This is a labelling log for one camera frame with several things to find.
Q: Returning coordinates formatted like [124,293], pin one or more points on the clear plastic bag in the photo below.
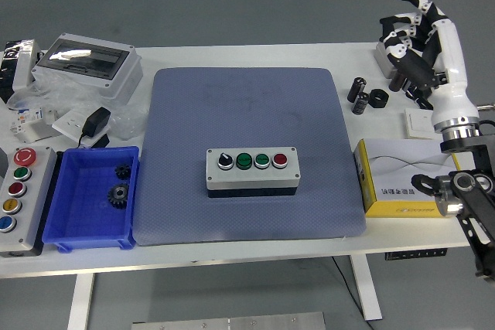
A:
[127,121]

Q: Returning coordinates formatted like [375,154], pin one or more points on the grey four-button control box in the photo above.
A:
[239,179]

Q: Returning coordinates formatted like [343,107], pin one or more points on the white table leg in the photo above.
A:
[79,303]
[367,291]

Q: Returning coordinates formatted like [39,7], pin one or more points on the grey-blue mat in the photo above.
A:
[185,121]

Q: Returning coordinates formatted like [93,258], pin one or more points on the black power adapter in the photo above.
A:
[96,121]

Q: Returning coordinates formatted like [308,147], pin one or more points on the grey five-button control box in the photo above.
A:
[35,206]

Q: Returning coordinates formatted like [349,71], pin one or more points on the blue plastic bin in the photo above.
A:
[85,222]

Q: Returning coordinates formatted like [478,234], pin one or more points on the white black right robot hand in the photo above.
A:
[452,55]

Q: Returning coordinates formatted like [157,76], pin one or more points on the black cylindrical capacitor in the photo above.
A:
[395,82]
[356,90]
[360,104]
[410,88]

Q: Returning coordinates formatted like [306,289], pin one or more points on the black table control panel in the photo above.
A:
[415,254]

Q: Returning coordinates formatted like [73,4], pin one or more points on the black hex nut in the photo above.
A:
[378,99]

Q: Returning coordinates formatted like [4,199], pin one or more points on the small black gear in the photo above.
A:
[122,172]

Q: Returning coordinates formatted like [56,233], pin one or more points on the silver metal plate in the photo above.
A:
[232,323]

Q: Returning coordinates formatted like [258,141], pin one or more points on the grey two-button switch box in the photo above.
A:
[383,61]

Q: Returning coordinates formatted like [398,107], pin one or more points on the white rectangular box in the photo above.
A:
[25,67]

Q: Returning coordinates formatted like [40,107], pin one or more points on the large black gear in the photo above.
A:
[118,195]

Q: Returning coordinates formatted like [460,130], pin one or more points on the white wall socket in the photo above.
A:
[67,125]

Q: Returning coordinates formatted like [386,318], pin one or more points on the white wall switch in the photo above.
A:
[419,124]

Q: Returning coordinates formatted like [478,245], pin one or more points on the grey distribution box clear lid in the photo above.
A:
[120,79]

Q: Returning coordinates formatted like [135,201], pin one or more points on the yellow white cardboard box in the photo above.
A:
[394,167]

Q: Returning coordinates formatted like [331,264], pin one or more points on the white circuit breaker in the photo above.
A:
[29,125]

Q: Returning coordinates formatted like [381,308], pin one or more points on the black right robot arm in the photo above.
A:
[462,182]

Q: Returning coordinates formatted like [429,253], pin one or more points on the black silver foil bag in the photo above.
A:
[7,71]

